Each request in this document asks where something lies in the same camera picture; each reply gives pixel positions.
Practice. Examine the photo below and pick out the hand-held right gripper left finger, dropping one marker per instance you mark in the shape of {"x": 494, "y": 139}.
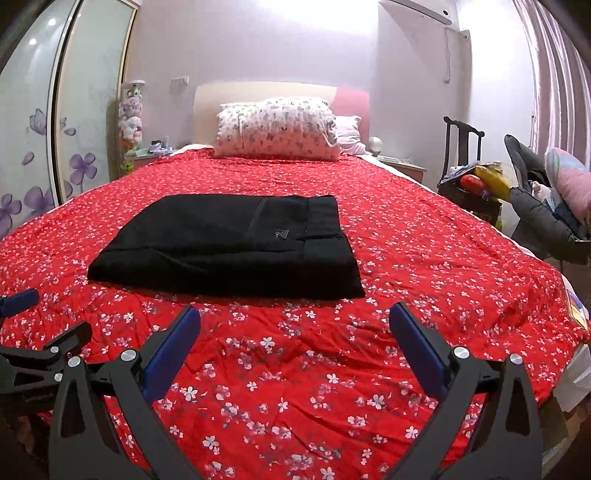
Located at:
{"x": 171, "y": 355}

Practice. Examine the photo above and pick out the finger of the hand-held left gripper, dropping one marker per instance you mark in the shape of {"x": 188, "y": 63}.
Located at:
{"x": 69, "y": 337}
{"x": 18, "y": 301}

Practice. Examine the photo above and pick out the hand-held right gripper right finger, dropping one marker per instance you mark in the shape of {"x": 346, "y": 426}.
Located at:
{"x": 418, "y": 350}

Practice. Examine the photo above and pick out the black pants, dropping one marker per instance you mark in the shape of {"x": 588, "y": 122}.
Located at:
{"x": 221, "y": 244}

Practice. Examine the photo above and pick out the red floral bedspread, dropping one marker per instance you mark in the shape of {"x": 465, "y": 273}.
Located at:
{"x": 323, "y": 332}

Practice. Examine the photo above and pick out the white mattress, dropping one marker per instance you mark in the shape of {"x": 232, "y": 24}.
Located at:
{"x": 571, "y": 383}

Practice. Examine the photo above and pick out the colourful flat box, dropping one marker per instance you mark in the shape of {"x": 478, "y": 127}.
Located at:
{"x": 577, "y": 310}

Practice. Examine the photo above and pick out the red plush toy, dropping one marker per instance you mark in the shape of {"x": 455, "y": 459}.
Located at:
{"x": 472, "y": 183}

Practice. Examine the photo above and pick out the grey padded seat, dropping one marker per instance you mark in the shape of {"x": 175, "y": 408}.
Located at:
{"x": 535, "y": 217}

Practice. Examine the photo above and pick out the wooden nightstand with lamp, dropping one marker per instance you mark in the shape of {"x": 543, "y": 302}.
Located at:
{"x": 411, "y": 171}

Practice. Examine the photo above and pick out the wooden nightstand with plush toys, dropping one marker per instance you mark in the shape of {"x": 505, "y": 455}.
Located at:
{"x": 138, "y": 162}

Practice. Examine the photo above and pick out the yellow plush toy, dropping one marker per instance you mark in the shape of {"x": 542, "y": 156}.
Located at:
{"x": 491, "y": 177}

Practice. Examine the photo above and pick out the white globe lamp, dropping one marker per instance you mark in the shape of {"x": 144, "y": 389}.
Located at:
{"x": 375, "y": 144}

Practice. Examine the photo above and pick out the clear tube of plush toys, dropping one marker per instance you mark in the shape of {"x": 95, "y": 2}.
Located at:
{"x": 131, "y": 120}

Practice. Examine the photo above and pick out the dark wooden chair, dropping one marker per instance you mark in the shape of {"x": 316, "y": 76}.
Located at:
{"x": 455, "y": 138}

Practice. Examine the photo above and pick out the wardrobe with purple flower doors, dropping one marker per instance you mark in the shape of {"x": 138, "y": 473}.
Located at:
{"x": 87, "y": 92}

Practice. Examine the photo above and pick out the pastel cushion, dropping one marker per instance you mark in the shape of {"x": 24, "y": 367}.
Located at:
{"x": 572, "y": 184}

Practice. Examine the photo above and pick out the pink pillow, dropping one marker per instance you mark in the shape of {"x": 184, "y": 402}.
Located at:
{"x": 348, "y": 134}

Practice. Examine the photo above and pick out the butterfly print pillow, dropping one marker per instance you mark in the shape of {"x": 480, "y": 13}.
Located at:
{"x": 277, "y": 129}

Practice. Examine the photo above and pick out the pink curtain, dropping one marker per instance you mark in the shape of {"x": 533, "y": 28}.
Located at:
{"x": 558, "y": 83}

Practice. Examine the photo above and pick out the white air conditioner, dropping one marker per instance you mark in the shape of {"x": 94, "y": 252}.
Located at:
{"x": 415, "y": 9}

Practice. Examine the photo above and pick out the white wall switch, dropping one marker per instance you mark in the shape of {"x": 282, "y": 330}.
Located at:
{"x": 180, "y": 81}

